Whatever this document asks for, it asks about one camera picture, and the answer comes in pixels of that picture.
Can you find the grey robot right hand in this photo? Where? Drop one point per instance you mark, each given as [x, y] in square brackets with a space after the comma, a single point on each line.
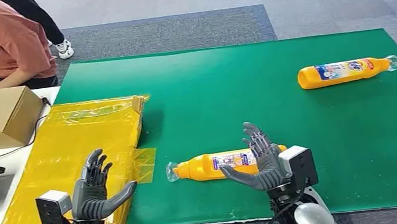
[269, 173]

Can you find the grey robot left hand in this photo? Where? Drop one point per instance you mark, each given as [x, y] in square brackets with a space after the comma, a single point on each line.
[89, 204]

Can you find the orange detergent bottle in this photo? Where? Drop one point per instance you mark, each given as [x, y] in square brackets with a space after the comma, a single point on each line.
[198, 168]
[310, 78]

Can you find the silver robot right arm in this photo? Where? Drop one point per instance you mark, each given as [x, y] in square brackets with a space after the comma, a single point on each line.
[312, 217]

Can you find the yellow plastic wrapped box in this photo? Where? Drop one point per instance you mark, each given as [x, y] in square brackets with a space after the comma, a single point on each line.
[71, 144]

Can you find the white side table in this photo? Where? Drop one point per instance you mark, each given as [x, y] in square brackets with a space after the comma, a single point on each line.
[8, 169]

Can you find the green table mat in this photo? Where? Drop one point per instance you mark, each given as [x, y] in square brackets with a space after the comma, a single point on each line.
[219, 96]

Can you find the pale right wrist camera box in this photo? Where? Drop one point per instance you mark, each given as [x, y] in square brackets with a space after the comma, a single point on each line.
[301, 166]

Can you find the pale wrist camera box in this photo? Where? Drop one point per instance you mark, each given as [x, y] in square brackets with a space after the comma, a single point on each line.
[301, 166]
[51, 207]

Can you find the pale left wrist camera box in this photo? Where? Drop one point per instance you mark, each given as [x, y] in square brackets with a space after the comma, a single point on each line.
[51, 207]

